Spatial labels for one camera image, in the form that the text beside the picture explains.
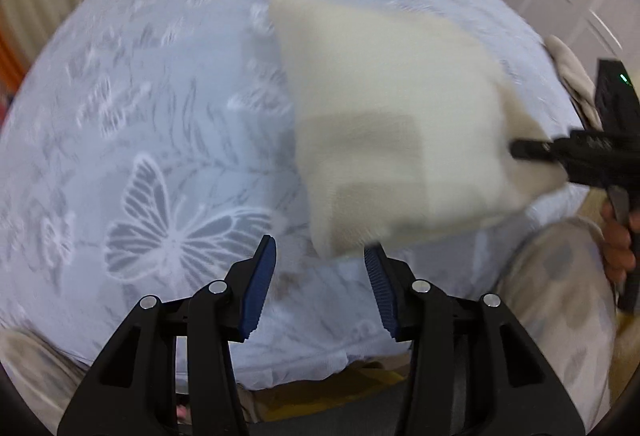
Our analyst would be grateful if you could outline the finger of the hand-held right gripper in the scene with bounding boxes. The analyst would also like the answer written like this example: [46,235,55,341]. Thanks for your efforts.
[509,138,557,163]

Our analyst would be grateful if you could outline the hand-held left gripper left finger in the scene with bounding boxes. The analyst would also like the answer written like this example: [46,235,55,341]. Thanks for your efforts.
[56,234,278,436]

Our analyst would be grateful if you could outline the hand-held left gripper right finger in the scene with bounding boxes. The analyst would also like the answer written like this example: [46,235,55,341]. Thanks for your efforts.
[363,243,586,436]

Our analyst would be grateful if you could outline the cream knit cardigan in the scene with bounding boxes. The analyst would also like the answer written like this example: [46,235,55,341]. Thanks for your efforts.
[269,0,572,261]

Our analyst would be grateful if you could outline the person's right hand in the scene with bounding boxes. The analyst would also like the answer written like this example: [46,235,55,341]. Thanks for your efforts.
[601,203,639,287]

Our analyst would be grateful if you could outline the beige cloth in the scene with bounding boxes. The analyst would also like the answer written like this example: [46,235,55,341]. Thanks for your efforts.
[544,34,603,129]

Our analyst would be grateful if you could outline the person's patterned pants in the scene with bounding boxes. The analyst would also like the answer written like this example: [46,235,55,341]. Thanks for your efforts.
[497,216,623,436]

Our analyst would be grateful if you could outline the butterfly print bed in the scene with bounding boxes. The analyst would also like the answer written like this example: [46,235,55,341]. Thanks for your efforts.
[0,0,601,391]

